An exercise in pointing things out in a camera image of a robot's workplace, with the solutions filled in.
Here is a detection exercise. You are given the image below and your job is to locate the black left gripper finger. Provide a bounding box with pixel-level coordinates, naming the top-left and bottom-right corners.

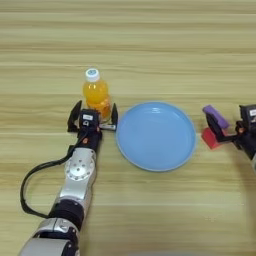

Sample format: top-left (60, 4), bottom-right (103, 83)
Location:
top-left (110, 103), bottom-right (119, 131)
top-left (67, 100), bottom-right (83, 133)

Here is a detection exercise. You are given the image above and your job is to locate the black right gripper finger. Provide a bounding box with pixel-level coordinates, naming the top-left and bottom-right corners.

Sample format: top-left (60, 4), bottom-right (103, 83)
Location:
top-left (203, 111), bottom-right (239, 144)

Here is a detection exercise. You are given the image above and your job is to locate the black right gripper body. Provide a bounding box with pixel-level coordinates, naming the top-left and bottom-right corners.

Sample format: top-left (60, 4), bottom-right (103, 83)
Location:
top-left (233, 121), bottom-right (256, 161)

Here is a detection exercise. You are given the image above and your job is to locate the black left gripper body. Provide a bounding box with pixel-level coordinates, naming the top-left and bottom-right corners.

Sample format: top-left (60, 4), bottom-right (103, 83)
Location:
top-left (77, 124), bottom-right (118, 150)

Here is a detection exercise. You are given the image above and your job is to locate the red cube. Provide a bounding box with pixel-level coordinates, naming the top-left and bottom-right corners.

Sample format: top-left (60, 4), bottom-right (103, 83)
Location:
top-left (200, 128), bottom-right (228, 150)

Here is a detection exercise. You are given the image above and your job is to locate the purple rectangular block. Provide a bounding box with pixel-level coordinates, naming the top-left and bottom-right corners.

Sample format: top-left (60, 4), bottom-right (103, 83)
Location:
top-left (202, 104), bottom-right (230, 130)

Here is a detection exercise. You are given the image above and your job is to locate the orange juice bottle white cap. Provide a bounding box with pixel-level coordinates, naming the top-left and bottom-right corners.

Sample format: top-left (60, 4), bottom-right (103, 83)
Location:
top-left (82, 67), bottom-right (113, 124)

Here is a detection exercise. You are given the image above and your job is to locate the blue round plate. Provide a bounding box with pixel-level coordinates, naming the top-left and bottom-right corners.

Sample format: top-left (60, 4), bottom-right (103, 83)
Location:
top-left (115, 101), bottom-right (197, 173)

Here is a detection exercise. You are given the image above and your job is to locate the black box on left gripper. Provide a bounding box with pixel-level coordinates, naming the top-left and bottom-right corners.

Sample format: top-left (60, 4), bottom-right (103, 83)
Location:
top-left (79, 108), bottom-right (100, 128)

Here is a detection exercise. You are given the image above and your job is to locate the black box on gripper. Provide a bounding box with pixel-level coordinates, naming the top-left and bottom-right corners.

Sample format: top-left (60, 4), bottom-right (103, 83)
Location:
top-left (79, 108), bottom-right (100, 128)
top-left (238, 104), bottom-right (256, 127)

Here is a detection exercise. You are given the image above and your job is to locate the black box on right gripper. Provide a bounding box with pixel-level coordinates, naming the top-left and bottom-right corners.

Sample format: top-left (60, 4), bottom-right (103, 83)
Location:
top-left (238, 104), bottom-right (256, 127)

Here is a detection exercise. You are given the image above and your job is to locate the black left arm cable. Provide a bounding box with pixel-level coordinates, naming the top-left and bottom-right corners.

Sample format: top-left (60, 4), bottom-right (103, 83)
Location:
top-left (19, 143), bottom-right (79, 219)

